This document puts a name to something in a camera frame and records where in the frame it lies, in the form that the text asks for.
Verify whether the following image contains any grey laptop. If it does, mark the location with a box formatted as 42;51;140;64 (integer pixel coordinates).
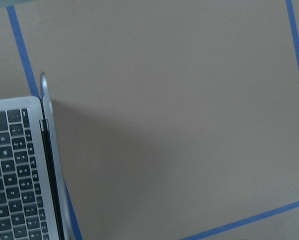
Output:
0;75;75;240

